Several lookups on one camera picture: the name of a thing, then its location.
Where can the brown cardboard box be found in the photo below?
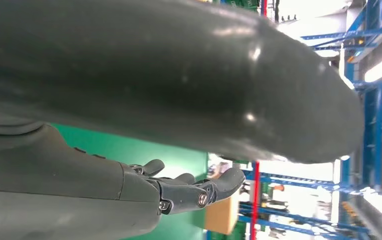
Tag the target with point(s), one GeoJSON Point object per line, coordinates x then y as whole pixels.
{"type": "Point", "coordinates": [222, 215]}

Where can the red pole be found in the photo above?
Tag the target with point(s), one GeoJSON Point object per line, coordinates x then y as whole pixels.
{"type": "Point", "coordinates": [254, 198]}

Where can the blue steel shelving rack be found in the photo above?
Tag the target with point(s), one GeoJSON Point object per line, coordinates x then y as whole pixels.
{"type": "Point", "coordinates": [372, 132]}

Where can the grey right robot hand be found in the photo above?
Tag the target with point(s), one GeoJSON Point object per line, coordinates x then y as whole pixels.
{"type": "Point", "coordinates": [144, 66]}

